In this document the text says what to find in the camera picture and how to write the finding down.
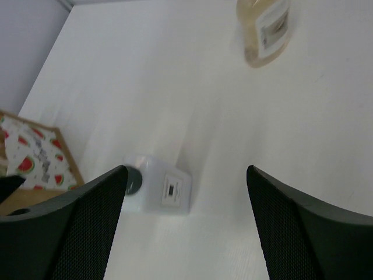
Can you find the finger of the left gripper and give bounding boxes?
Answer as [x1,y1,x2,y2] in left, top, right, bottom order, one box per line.
[0,175,25,203]

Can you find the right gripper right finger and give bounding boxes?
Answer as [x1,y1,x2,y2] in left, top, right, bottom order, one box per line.
[247,165,372,279]

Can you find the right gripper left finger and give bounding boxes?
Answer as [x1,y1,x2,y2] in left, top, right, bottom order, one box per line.
[1,165,128,279]

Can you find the white bottle grey cap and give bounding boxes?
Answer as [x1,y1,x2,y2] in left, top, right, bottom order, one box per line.
[122,154,192,215]

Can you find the amber liquid bottle white cap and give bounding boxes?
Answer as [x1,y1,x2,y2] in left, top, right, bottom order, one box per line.
[236,0,290,68]

